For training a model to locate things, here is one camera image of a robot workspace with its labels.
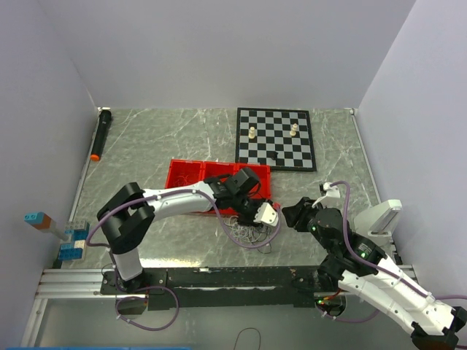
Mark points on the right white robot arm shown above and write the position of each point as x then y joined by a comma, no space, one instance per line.
358,266

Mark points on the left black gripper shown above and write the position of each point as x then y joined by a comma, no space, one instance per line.
249,221

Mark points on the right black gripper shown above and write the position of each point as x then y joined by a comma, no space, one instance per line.
298,211

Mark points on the cream chess piece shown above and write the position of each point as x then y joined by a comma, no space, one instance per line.
251,134
293,130

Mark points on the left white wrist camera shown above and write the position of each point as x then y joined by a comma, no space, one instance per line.
266,215

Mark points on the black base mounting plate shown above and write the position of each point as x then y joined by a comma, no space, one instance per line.
299,286

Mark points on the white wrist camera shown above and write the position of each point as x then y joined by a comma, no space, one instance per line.
266,215
330,195

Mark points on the black grey chessboard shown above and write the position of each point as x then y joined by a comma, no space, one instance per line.
272,127

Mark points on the blue stacked toy blocks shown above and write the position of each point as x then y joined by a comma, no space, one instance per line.
77,233

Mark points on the blue brown toy block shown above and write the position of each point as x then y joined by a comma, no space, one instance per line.
45,224

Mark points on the cream chess piece right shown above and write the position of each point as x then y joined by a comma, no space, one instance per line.
293,130

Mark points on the white grey wedge object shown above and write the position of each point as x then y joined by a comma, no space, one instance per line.
379,221

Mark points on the black marker orange cap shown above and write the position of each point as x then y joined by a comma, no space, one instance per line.
105,121

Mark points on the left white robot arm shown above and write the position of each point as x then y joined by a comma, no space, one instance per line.
127,216

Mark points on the cream chess piece left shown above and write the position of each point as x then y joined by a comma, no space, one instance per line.
251,134

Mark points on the aluminium frame rail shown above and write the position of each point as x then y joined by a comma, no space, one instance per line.
57,284

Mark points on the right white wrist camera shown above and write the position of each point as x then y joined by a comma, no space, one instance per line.
330,195

